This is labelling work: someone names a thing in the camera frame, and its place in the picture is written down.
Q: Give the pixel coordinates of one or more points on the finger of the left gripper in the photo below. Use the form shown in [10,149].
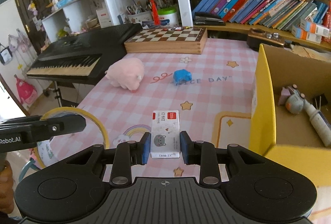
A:
[44,129]

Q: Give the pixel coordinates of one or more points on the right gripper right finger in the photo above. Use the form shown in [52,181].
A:
[204,155]

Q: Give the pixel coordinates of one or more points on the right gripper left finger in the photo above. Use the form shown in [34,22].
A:
[127,155]

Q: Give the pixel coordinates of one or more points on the yellow tape roll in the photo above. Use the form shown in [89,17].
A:
[56,149]

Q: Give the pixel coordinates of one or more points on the white staples box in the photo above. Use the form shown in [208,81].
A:
[165,134]

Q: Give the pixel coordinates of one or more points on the white blue spray bottle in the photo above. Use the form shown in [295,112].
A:
[319,122]

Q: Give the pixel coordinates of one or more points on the pink checkered tablecloth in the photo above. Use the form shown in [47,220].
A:
[215,106]

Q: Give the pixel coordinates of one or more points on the black electronic keyboard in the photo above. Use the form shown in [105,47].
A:
[83,58]

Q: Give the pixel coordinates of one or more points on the blue toy elephant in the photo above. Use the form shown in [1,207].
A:
[181,75]

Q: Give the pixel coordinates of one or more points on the pink plush pig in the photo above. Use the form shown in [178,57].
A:
[127,73]

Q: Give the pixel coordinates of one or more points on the yellow cardboard box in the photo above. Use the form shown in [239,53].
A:
[277,134]

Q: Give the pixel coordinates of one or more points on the grey mouse toy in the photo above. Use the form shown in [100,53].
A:
[292,99]

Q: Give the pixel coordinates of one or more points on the wooden chess board box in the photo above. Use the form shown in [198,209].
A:
[179,40]

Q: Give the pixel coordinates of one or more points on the brown wooden box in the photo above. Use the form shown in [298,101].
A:
[255,37]

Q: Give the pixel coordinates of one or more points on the black binder clip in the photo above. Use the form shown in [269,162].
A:
[320,101]

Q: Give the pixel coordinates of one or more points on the black stapler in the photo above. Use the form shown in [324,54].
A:
[208,19]

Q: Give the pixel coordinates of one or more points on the green lid white jar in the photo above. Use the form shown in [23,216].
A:
[168,17]

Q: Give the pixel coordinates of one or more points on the orange white medicine box lower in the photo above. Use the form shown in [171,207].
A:
[304,35]

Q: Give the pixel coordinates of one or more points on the orange white medicine box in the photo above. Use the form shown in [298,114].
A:
[304,35]
[314,28]

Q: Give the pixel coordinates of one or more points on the orange white medicine box upper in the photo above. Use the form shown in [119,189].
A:
[314,28]

